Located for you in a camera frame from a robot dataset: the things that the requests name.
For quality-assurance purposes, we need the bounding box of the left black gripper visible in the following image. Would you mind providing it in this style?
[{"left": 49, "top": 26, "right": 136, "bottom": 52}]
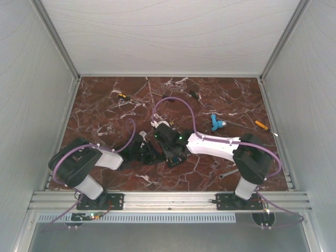
[{"left": 131, "top": 141, "right": 166, "bottom": 166}]

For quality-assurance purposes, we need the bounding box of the black fuse box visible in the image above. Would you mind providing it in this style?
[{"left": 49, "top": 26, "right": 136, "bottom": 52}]
[{"left": 166, "top": 153, "right": 187, "bottom": 169}]

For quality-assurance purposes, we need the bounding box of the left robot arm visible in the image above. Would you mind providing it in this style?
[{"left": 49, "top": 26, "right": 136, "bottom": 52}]
[{"left": 48, "top": 133, "right": 165, "bottom": 209}]

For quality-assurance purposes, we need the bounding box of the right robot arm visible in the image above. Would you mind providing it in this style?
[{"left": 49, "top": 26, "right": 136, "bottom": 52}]
[{"left": 151, "top": 121, "right": 272, "bottom": 210}]

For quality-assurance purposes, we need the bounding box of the blue plastic tool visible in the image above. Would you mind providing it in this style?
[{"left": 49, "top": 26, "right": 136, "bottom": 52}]
[{"left": 211, "top": 114, "right": 227, "bottom": 131}]

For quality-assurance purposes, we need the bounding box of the black screwdriver middle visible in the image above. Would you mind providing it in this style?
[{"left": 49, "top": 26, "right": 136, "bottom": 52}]
[{"left": 152, "top": 92, "right": 175, "bottom": 102}]

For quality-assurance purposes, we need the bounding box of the black screwdriver right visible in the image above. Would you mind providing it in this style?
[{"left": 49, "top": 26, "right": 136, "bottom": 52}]
[{"left": 190, "top": 90, "right": 205, "bottom": 107}]

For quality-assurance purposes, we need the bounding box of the silver wrench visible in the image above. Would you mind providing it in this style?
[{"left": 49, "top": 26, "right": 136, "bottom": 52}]
[{"left": 218, "top": 169, "right": 238, "bottom": 179}]

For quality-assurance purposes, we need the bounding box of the yellow black screwdriver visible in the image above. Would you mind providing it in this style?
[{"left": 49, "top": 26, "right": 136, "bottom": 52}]
[{"left": 118, "top": 93, "right": 131, "bottom": 101}]

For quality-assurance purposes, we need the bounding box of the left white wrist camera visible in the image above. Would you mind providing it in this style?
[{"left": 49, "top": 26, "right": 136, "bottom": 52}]
[{"left": 139, "top": 131, "right": 147, "bottom": 142}]

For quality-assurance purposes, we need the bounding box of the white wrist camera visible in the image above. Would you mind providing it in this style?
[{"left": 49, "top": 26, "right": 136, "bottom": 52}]
[
  {"left": 150, "top": 120, "right": 170, "bottom": 129},
  {"left": 139, "top": 131, "right": 147, "bottom": 142}
]

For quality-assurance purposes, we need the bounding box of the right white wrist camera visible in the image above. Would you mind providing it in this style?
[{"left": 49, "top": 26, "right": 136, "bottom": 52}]
[{"left": 150, "top": 120, "right": 170, "bottom": 129}]

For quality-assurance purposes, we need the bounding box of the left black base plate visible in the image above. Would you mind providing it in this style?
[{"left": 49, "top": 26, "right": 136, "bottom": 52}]
[{"left": 76, "top": 192, "right": 124, "bottom": 211}]

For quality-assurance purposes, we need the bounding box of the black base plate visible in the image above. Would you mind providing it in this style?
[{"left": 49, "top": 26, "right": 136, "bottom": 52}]
[
  {"left": 211, "top": 193, "right": 264, "bottom": 211},
  {"left": 76, "top": 192, "right": 124, "bottom": 211}
]

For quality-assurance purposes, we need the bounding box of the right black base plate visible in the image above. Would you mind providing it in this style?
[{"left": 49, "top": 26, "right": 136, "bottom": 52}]
[{"left": 211, "top": 193, "right": 264, "bottom": 211}]

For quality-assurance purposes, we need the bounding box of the slotted grey cable duct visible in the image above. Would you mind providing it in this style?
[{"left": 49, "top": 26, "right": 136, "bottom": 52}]
[{"left": 36, "top": 213, "right": 236, "bottom": 224}]

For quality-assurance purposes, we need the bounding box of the orange handle screwdriver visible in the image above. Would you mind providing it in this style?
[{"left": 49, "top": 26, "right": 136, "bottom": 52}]
[{"left": 255, "top": 120, "right": 270, "bottom": 131}]

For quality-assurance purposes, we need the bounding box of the aluminium mounting rail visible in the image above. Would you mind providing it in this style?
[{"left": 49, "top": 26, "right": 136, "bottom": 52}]
[{"left": 28, "top": 191, "right": 312, "bottom": 213}]

